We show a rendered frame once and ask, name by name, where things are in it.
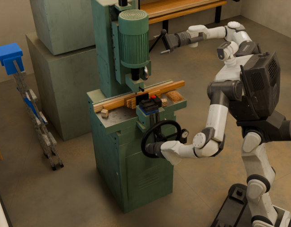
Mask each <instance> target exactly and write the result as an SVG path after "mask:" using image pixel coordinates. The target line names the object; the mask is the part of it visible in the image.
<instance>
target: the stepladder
mask: <svg viewBox="0 0 291 227"><path fill-rule="evenodd" d="M21 56H23V52H22V50H21V49H20V48H19V46H18V45H17V43H12V44H8V45H3V46H0V63H1V65H2V66H5V70H6V73H7V75H11V74H12V75H13V77H14V80H15V82H16V85H17V87H16V88H17V89H18V91H19V92H20V95H21V97H22V100H23V102H24V104H25V107H26V109H27V112H28V114H29V117H30V119H31V122H32V124H33V126H34V129H35V131H36V134H37V136H38V139H39V141H40V144H41V146H42V148H43V151H44V152H43V153H44V155H45V156H46V158H48V159H49V160H50V163H51V166H52V169H53V171H55V170H56V167H55V164H54V163H53V161H52V158H51V156H50V153H49V151H48V148H50V149H51V152H52V153H53V154H54V155H55V156H56V157H57V159H58V162H59V164H60V166H61V168H62V167H64V165H63V163H62V160H61V159H60V157H59V155H58V153H57V151H56V148H55V145H57V142H56V140H55V139H54V137H53V136H52V134H51V132H48V131H47V129H46V126H45V125H46V124H48V122H47V120H46V118H45V117H44V115H43V114H42V112H39V111H38V108H37V106H36V104H35V102H36V101H38V99H37V97H36V95H35V94H34V92H33V91H32V89H29V88H28V86H27V84H26V82H25V80H24V77H23V76H24V75H26V72H25V70H24V67H23V62H22V58H21ZM39 127H41V129H42V131H43V133H44V134H42V133H41V131H40V128H39ZM47 146H48V148H47Z"/></svg>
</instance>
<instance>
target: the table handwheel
mask: <svg viewBox="0 0 291 227"><path fill-rule="evenodd" d="M165 124H172V125H174V126H175V127H176V129H177V132H176V133H174V134H171V135H168V136H165V135H164V134H160V133H159V132H158V131H157V128H158V127H160V126H162V125H165ZM152 132H154V133H155V137H156V141H157V142H161V141H162V142H167V139H168V138H170V137H173V136H176V139H175V141H180V138H181V134H182V130H181V127H180V125H179V124H178V123H177V122H176V121H174V120H163V121H160V122H158V123H156V124H154V125H153V126H152V127H150V128H149V129H148V131H147V132H146V133H145V135H144V136H143V138H142V141H141V150H142V153H143V154H144V155H145V156H146V157H149V158H159V157H158V156H156V155H155V154H149V153H147V152H146V150H145V146H146V141H147V139H148V137H149V135H150V134H151V133H152Z"/></svg>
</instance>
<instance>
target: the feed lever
mask: <svg viewBox="0 0 291 227"><path fill-rule="evenodd" d="M166 33H167V31H166V30H165V29H162V30H161V34H160V36H159V37H158V39H157V40H156V41H155V43H154V44H153V45H152V47H151V48H150V49H149V53H150V52H151V50H152V49H153V48H154V46H155V45H156V44H157V42H158V41H159V40H160V38H161V37H162V35H165V34H166Z"/></svg>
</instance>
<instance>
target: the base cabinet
mask: <svg viewBox="0 0 291 227"><path fill-rule="evenodd" d="M88 109H89V116H90V122H91V132H92V139H93V145H94V152H95V161H96V167H97V169H98V171H99V172H100V174H101V176H102V177H103V179H104V181H105V182H106V184H107V186H108V187H109V189H110V191H111V192H112V194H113V196H114V197H115V199H116V201H117V202H118V204H119V206H120V208H121V209H122V211H123V212H124V214H125V213H128V212H130V211H132V210H135V209H137V208H139V207H141V206H143V205H146V204H148V203H150V202H152V201H154V200H157V199H159V198H161V197H164V196H166V195H168V194H170V193H172V192H173V168H174V165H172V164H171V163H170V162H169V161H168V160H167V159H162V158H149V157H146V156H145V155H144V154H143V153H142V150H141V141H142V138H143V137H142V138H140V139H137V140H134V141H131V142H128V143H126V144H123V145H120V146H119V145H118V144H117V142H116V141H115V140H114V138H113V137H112V136H111V134H108V135H106V134H105V132H104V131H103V129H102V128H101V127H100V125H99V124H98V122H97V121H96V120H95V118H94V114H93V109H92V107H91V106H90V105H89V104H88ZM175 129H176V127H175V126H173V127H170V128H167V129H164V130H162V131H161V132H162V134H164V135H165V136H168V135H171V134H174V133H175ZM149 143H153V141H152V134H151V135H149V137H148V139H147V141H146V144H145V145H147V144H149Z"/></svg>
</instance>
